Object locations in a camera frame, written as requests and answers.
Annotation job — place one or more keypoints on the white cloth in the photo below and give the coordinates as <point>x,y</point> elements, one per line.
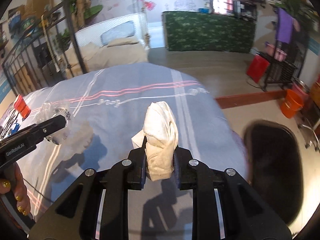
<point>160,135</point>

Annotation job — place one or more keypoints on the black metal rack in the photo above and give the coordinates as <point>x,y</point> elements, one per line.
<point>280,72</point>

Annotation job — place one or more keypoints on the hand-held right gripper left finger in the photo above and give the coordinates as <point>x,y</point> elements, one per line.
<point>143,175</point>

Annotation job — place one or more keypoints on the orange bucket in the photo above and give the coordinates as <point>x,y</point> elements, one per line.
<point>290,105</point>

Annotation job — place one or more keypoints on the pink bucket with metal bowl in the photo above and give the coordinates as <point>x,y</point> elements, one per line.
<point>301,90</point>

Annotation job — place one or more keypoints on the beige blanket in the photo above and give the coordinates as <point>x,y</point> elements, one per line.
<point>112,55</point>

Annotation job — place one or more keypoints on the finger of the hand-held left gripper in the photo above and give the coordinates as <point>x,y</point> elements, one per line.
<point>50,126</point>

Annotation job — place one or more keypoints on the clear plastic wrap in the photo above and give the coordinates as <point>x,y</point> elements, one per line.
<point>57,110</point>

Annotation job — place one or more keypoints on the red paper cup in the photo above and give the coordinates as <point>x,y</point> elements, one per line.
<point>22,107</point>

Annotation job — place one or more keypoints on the purple towel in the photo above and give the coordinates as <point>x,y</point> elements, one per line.
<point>285,26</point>

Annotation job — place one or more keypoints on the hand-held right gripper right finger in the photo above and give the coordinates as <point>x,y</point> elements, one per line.
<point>177,175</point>

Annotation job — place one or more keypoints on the blue tissue box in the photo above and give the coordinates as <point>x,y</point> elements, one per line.
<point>203,10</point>

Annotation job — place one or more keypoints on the green round tin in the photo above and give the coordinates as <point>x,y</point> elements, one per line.
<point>28,24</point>

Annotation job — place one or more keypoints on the pink towel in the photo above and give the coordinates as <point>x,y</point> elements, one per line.
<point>296,25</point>

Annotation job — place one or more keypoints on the black trash bin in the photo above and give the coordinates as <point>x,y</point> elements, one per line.
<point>273,172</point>

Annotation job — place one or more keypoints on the black metal railing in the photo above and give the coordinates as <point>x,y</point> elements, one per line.
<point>70,37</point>

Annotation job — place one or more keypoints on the brown cardboard box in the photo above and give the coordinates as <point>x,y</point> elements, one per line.
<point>38,6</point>

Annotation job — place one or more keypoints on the blue grey cushion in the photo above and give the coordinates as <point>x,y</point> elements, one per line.
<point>117,34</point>

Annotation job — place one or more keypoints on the red hanging ornament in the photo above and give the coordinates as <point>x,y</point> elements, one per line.
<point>149,6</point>

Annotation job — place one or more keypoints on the green patterned cabinet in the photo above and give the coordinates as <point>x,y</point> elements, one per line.
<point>207,31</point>

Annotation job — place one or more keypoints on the small pink basin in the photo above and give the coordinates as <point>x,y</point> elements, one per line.
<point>277,52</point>

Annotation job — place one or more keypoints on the blue wall sign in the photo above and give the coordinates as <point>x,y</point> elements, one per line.
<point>312,47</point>

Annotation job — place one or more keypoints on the person's left hand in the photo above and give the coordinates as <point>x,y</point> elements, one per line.
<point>18,192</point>

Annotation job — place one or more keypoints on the brown patterned case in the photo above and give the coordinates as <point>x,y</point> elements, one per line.
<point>316,88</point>

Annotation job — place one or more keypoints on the banana plant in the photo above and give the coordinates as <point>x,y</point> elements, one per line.
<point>80,2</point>

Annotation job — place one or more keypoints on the rolling stool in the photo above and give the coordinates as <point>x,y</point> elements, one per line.
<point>311,130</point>

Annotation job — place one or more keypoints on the black picture frame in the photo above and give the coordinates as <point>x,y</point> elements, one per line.
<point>245,9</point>

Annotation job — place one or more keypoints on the white swing chair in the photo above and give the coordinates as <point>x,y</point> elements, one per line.
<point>90,32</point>

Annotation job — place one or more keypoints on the large wall poster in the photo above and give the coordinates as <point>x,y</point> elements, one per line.
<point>125,2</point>

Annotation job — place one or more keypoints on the red bag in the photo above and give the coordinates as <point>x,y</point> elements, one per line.
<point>257,67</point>

